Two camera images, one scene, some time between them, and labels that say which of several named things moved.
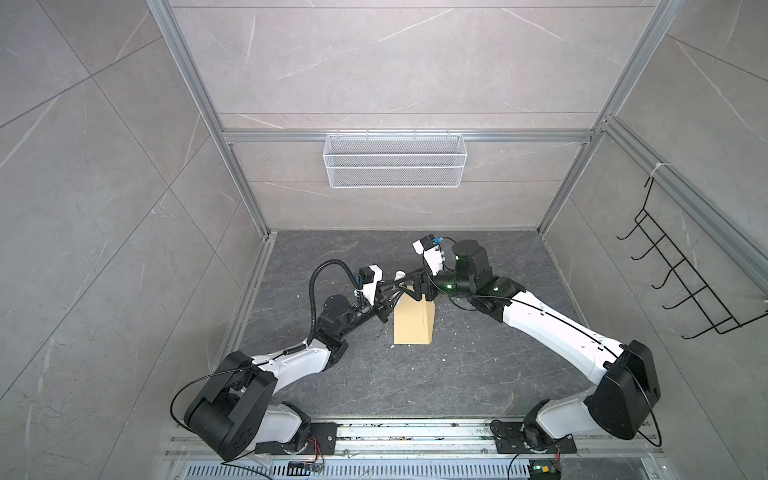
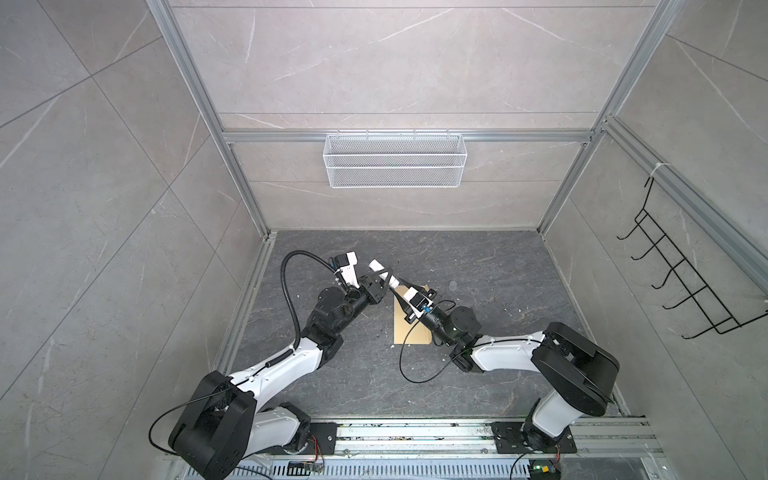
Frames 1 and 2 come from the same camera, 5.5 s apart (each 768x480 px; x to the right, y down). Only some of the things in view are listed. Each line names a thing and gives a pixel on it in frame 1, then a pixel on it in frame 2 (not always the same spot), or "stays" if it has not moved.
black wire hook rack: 699,291 stays
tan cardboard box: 413,320 stays
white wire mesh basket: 395,160 stays
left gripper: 381,304 → 374,290
